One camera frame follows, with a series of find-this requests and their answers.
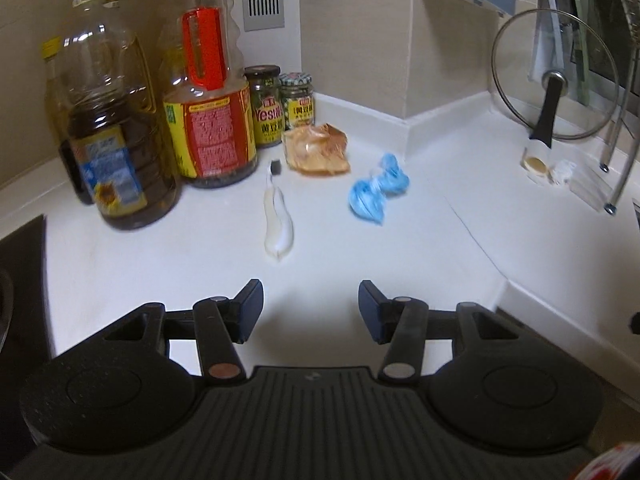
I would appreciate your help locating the glass pot lid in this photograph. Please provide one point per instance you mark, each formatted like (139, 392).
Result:
(529, 102)

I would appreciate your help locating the sunflower oil bottle blue label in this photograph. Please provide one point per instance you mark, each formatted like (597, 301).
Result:
(122, 153)

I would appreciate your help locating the green cutting board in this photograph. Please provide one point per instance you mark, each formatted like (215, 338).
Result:
(581, 61)

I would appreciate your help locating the sauce jar yellow label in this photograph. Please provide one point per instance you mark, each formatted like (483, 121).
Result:
(297, 98)

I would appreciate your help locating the dark soy sauce bottle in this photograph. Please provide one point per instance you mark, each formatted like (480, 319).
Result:
(57, 113)

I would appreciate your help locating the steel dish rack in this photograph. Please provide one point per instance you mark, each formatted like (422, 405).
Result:
(631, 11)

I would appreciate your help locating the clear plastic cup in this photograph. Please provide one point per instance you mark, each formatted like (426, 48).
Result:
(582, 181)

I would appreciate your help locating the beige plastic bag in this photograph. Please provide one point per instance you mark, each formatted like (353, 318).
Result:
(316, 150)

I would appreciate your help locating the cleaver knife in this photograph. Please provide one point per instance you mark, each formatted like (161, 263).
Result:
(548, 48)

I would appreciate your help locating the black gas stove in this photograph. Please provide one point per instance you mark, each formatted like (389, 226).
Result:
(25, 341)

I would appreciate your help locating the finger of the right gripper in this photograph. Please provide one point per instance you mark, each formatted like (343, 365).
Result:
(634, 324)

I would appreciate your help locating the oil bottle red handle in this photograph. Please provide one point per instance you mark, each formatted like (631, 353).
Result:
(205, 95)

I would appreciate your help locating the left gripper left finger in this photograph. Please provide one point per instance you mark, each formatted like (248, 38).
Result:
(220, 323)

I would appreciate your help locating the blue glove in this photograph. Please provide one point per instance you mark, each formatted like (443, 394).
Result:
(367, 197)

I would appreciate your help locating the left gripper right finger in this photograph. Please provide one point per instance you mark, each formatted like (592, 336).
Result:
(399, 322)

